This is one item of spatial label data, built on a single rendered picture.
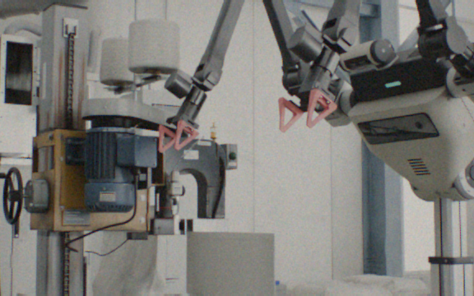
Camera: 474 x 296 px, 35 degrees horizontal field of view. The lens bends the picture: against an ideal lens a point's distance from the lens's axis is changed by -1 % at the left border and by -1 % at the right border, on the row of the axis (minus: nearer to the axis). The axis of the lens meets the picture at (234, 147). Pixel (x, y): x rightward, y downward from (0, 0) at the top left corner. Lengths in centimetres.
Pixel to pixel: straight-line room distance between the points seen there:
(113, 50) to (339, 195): 586
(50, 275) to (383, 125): 112
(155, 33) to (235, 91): 522
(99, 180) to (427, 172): 98
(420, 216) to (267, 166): 221
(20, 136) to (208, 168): 225
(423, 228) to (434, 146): 686
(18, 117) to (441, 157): 301
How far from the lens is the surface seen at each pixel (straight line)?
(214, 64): 226
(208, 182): 262
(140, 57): 237
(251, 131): 761
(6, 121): 469
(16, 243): 520
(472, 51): 207
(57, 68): 250
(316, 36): 173
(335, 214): 821
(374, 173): 847
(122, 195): 225
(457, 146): 224
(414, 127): 225
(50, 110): 247
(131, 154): 221
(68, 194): 241
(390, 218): 823
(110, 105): 225
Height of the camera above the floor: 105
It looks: 6 degrees up
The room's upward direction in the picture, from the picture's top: straight up
